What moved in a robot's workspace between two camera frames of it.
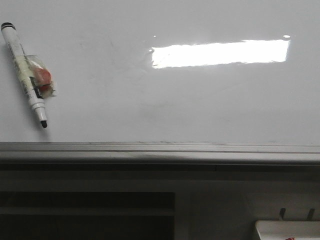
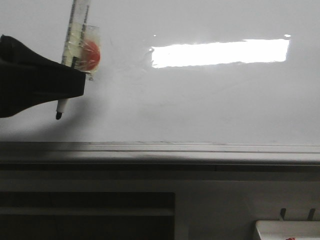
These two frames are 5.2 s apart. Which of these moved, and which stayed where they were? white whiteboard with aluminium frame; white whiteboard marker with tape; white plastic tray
Moved: white whiteboard marker with tape
Stayed: white plastic tray; white whiteboard with aluminium frame
